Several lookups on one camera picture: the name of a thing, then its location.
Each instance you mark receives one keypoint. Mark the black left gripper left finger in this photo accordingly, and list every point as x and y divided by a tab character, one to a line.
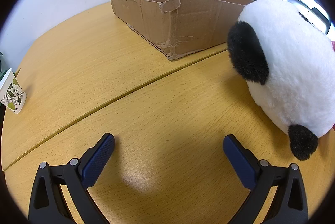
47	202

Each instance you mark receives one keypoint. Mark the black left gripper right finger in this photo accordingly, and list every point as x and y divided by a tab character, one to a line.
289	204

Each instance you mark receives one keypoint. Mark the panda plush toy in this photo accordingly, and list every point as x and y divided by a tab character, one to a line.
288	65

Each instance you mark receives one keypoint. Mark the leaf pattern paper cup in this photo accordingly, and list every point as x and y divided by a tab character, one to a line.
12	96

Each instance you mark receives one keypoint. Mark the brown cardboard box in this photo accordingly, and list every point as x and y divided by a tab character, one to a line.
178	28

